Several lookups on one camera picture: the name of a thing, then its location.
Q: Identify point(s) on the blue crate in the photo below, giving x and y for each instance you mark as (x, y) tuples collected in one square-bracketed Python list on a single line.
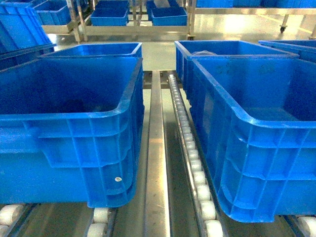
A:
[(187, 50), (70, 130), (306, 49), (121, 49), (256, 122)]

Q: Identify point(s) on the stainless steel flow rack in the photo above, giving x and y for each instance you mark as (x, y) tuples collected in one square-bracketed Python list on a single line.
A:
[(156, 213)]

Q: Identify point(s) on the white roller track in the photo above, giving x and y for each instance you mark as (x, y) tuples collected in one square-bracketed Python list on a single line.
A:
[(207, 217)]

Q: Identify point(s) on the rear left blue crate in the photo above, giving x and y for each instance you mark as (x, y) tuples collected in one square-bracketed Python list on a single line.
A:
[(121, 49)]

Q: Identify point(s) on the front left blue crate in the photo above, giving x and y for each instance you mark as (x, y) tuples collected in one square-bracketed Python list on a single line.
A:
[(70, 130)]

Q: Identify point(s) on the far right blue crate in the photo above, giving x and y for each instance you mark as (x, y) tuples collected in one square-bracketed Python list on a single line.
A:
[(306, 49)]

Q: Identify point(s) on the front right blue crate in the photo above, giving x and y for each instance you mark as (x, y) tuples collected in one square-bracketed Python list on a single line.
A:
[(256, 122)]

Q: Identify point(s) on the rear right blue crate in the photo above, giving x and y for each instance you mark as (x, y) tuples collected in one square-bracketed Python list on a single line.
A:
[(187, 50)]

